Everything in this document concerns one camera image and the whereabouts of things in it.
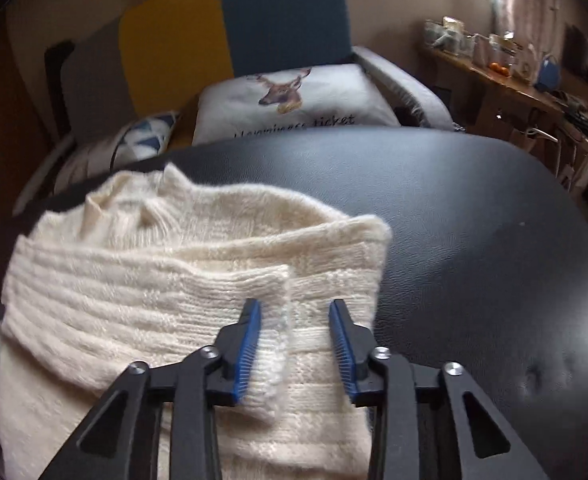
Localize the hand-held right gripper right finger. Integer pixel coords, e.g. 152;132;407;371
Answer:
328;298;549;480

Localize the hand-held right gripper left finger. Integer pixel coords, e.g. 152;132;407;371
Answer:
39;298;263;480

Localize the cream knit sweater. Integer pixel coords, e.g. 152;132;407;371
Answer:
0;162;393;480

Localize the geometric print pillow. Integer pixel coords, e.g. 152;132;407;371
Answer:
54;110;182;191

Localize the deer print pillow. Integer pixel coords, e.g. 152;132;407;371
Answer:
191;62;402;146

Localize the wooden desk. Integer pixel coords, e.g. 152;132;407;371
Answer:
419;42;588;181

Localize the grey yellow blue sofa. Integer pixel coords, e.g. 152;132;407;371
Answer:
14;0;454;216

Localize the black monitor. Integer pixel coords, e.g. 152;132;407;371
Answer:
564;25;588;73

